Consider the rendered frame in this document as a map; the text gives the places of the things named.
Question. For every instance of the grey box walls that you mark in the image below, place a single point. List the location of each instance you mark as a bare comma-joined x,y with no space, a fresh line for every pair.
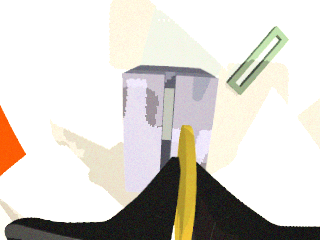
170,73

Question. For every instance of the gold coin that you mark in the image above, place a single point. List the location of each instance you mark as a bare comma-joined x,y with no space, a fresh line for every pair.
186,197

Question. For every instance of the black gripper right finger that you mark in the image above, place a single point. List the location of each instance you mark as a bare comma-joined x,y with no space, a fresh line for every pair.
219,215

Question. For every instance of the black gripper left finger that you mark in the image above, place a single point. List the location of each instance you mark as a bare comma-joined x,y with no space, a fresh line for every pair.
150,216

